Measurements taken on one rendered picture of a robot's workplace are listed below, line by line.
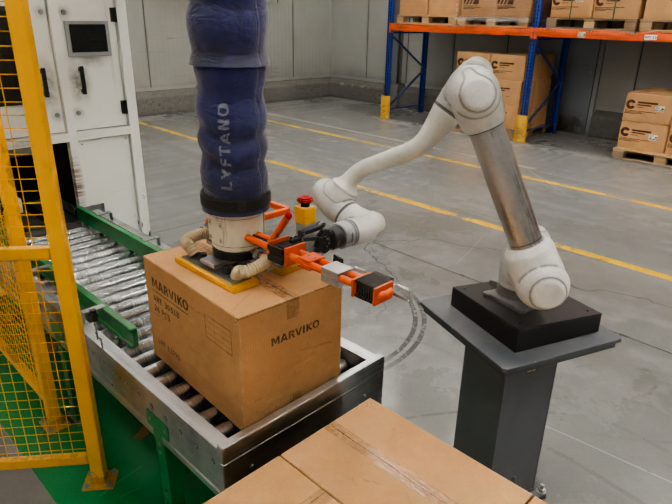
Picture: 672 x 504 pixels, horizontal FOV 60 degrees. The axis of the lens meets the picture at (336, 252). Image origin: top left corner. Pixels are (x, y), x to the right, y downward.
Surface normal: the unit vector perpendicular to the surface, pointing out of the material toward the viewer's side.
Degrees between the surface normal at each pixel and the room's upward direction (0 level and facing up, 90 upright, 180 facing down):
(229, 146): 71
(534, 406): 90
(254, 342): 90
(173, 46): 91
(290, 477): 0
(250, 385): 90
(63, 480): 0
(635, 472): 0
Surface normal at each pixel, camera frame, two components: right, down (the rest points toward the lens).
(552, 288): -0.06, 0.48
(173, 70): 0.69, 0.29
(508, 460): 0.40, 0.36
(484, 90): -0.14, 0.24
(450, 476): 0.02, -0.92
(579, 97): -0.72, 0.26
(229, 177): 0.11, 0.09
